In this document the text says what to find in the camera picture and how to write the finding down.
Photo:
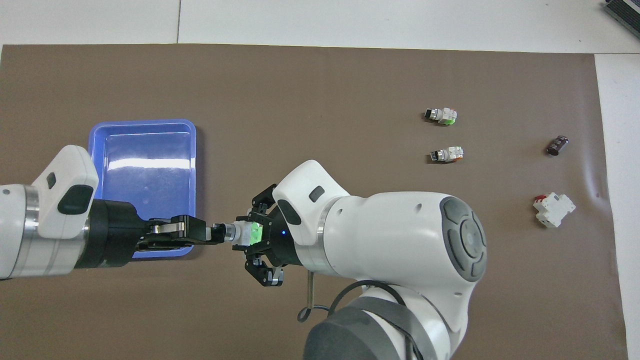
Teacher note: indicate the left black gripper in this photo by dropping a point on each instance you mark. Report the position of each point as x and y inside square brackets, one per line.
[112, 235]

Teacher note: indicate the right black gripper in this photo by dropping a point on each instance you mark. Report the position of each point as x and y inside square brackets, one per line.
[281, 245]

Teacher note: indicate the selector switch with green block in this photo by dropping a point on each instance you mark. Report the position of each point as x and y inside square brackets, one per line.
[245, 233]

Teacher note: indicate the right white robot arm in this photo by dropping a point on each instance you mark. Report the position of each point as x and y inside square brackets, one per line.
[395, 240]

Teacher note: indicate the blue plastic tray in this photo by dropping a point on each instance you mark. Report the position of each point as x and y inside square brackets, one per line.
[145, 165]

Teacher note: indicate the brown table mat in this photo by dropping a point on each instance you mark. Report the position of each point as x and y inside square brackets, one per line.
[350, 100]

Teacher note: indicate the white circuit breaker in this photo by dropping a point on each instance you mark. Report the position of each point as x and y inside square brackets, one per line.
[555, 210]

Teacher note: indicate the black cylindrical capacitor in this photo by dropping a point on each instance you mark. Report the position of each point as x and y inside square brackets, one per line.
[557, 145]

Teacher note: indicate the black ribbed device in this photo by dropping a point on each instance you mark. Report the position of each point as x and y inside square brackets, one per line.
[625, 12]

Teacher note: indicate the selector switch with orange base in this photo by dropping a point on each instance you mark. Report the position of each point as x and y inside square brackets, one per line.
[448, 154]

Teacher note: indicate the selector switch with green base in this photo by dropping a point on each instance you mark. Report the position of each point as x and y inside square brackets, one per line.
[442, 115]

